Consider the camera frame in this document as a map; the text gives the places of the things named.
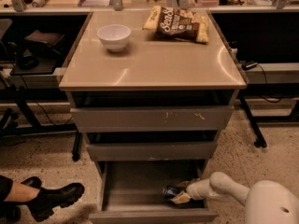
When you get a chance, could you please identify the white ceramic bowl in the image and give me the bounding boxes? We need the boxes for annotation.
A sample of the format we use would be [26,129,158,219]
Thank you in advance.
[97,24,131,52]

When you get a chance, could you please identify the black desk leg right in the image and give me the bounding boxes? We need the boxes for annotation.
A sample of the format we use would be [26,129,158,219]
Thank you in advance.
[239,97,267,148]

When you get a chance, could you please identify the grey top drawer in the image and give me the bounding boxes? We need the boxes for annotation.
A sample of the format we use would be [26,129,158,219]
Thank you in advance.
[71,105,234,133]

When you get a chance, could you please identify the grey middle drawer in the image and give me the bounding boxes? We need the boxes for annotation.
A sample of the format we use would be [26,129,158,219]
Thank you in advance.
[86,142,217,161]

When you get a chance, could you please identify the dark box under desk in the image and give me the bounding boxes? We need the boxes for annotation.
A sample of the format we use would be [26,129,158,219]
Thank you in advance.
[24,30,64,53]

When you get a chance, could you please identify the black desk leg left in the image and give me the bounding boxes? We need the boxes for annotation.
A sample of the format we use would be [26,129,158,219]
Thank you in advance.
[72,132,82,161]

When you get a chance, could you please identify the black leather boot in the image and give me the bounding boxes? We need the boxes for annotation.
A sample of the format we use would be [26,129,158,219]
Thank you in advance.
[26,183,85,222]

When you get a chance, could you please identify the black desk leg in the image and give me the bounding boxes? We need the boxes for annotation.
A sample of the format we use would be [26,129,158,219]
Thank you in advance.
[72,132,82,161]
[239,97,267,148]

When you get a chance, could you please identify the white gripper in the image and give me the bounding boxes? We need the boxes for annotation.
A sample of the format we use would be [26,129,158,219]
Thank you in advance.
[171,178,214,204]

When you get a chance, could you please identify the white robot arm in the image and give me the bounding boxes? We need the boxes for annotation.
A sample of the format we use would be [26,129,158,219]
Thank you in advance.
[164,172,299,224]

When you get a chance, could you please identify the grey drawer cabinet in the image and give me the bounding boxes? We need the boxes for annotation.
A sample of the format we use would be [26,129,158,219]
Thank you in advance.
[58,10,249,224]

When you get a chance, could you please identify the brown sea salt chips bag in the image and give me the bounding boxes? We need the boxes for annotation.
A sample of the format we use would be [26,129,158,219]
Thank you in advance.
[143,6,209,44]

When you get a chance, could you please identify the black power adapter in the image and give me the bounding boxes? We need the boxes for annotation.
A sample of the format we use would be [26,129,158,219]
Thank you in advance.
[241,61,258,71]

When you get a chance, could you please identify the blue pepsi can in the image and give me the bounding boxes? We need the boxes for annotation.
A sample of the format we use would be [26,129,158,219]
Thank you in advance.
[163,186,182,200]

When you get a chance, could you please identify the open grey bottom drawer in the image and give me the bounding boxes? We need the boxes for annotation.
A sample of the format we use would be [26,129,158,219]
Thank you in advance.
[89,161,218,224]

